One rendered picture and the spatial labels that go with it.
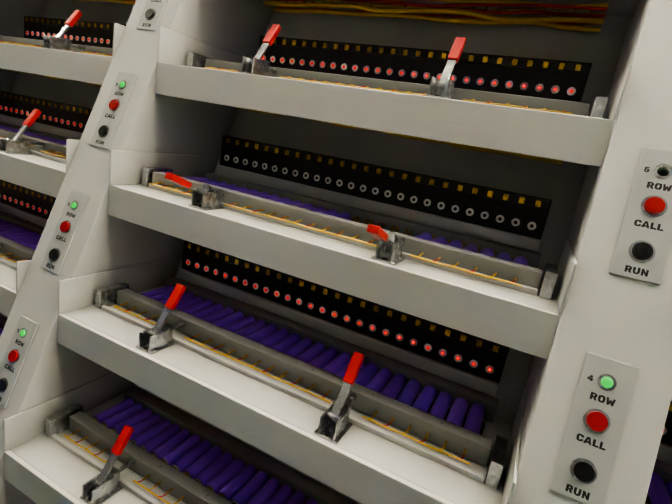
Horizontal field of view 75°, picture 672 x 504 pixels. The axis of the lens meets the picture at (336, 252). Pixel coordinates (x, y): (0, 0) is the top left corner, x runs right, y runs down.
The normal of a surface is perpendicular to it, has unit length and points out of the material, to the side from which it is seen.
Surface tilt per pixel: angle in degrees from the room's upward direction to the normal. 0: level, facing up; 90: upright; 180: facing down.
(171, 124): 90
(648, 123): 90
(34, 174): 111
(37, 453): 21
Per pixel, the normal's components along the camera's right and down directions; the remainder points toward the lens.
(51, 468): 0.18, -0.95
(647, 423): -0.34, -0.21
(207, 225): -0.43, 0.14
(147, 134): 0.88, 0.26
